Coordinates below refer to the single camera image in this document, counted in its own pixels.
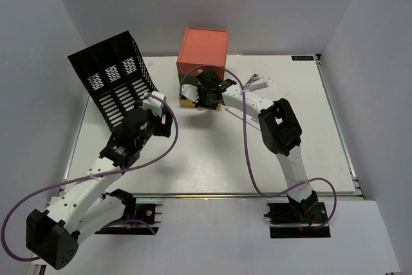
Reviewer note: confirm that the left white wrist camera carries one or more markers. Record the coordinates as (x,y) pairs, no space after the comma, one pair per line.
(154,102)

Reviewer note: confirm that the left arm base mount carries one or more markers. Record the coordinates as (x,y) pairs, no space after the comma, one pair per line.
(140,217)

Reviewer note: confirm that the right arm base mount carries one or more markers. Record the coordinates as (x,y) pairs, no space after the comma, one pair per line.
(286,223)

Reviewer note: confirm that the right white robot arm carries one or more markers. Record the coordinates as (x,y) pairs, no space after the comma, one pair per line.
(279,127)

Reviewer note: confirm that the black file organizer rack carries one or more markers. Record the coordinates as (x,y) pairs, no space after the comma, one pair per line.
(114,74)

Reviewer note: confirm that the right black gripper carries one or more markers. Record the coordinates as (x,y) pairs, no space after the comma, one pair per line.
(201,103)

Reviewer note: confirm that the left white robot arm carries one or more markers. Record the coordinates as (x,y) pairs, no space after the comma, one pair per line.
(54,234)

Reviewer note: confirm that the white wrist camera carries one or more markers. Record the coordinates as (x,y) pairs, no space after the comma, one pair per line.
(154,102)
(190,92)

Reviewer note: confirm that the green drawer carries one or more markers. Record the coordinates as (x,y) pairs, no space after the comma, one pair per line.
(190,79)

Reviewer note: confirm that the blue table label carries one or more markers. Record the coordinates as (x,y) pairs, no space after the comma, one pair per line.
(302,58)

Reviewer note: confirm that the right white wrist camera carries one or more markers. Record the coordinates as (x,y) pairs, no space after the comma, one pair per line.
(190,92)

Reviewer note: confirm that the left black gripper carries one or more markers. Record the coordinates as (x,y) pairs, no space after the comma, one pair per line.
(163,130)

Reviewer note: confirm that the white booklet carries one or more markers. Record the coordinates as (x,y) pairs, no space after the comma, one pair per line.
(257,83)

